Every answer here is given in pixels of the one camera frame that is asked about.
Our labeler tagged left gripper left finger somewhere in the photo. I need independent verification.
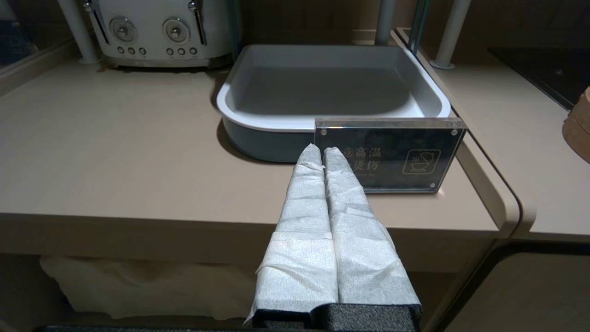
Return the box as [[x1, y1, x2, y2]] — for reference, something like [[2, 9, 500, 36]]
[[247, 144, 339, 323]]

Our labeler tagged white metal shelf pole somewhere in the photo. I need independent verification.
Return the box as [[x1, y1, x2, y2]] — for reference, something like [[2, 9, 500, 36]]
[[58, 0, 100, 64], [376, 0, 397, 46], [431, 0, 473, 70]]

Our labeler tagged clear acrylic warning sign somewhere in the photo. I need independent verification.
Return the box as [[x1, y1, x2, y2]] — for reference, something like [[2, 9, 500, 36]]
[[314, 117, 467, 194]]

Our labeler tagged white-lined blue rack tray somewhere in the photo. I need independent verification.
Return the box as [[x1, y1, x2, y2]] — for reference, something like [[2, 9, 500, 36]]
[[216, 44, 452, 163]]

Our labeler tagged small bamboo steamer basket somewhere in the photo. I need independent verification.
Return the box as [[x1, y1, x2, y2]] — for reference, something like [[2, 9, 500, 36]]
[[562, 87, 590, 163]]

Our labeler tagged three-tier blue tray rack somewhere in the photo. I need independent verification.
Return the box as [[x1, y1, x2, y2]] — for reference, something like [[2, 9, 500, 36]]
[[408, 0, 431, 56]]

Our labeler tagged black induction cooktop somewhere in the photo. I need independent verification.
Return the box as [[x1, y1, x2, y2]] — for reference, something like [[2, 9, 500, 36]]
[[489, 45, 590, 111]]

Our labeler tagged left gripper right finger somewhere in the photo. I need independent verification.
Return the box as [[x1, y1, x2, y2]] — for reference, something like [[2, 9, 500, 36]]
[[324, 147, 422, 306]]

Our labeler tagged white retro toaster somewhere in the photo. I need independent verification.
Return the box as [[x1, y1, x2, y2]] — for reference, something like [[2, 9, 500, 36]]
[[83, 0, 233, 70]]

